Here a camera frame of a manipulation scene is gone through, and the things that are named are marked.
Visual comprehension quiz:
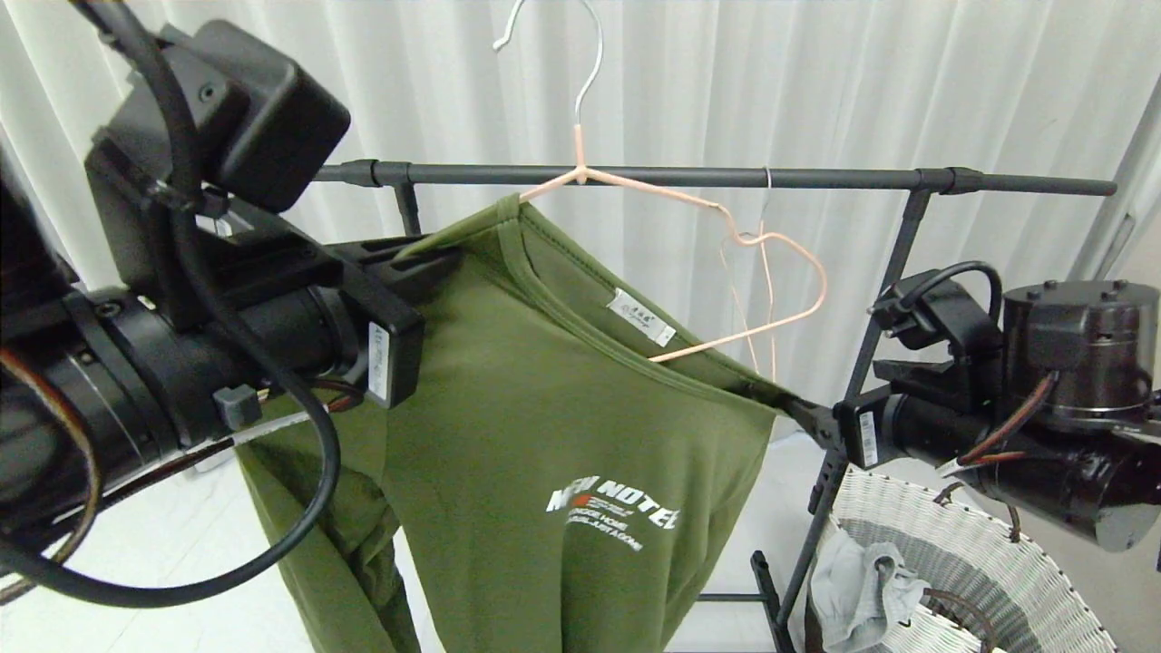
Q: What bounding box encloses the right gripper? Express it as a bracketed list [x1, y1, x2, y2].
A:
[834, 385, 1139, 551]

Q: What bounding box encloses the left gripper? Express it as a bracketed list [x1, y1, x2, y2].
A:
[54, 258, 427, 509]

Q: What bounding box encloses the pale grey garment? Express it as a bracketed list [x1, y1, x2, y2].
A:
[810, 529, 931, 653]

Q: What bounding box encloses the green sleeveless shirt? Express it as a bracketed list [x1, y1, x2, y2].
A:
[234, 193, 799, 653]

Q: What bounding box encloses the pink clothes hanger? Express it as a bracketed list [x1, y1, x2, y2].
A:
[493, 0, 828, 364]
[721, 168, 779, 382]

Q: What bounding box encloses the white laundry basket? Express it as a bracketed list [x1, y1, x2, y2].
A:
[803, 469, 1118, 653]

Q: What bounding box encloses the black clothes rack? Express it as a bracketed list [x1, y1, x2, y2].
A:
[313, 160, 1118, 653]

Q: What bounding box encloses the white curtain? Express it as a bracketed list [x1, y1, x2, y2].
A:
[0, 0, 1161, 454]

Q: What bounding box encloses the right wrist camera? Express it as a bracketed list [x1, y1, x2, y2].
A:
[869, 269, 1003, 409]

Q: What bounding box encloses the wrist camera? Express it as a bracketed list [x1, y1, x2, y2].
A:
[84, 20, 352, 327]
[869, 269, 1003, 409]

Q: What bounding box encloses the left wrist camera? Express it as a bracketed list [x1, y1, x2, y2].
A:
[84, 20, 352, 327]

